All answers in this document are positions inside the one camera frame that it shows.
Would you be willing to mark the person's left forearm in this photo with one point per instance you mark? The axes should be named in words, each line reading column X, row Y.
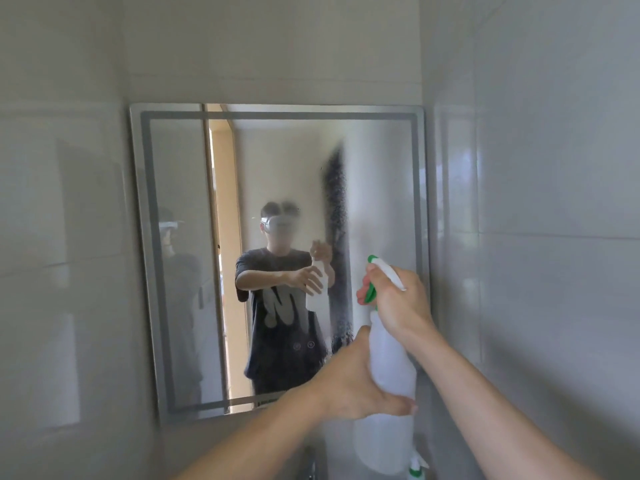
column 260, row 439

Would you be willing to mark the white spray bottle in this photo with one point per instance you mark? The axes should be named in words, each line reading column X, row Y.
column 417, row 469
column 392, row 364

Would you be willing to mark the person's right hand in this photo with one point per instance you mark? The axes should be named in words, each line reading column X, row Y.
column 405, row 304

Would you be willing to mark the person's right forearm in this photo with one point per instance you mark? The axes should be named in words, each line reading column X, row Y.
column 490, row 419

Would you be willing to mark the person's left hand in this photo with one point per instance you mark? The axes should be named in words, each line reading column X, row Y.
column 350, row 389

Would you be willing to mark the rectangular wall mirror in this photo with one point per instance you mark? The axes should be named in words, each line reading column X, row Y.
column 175, row 244

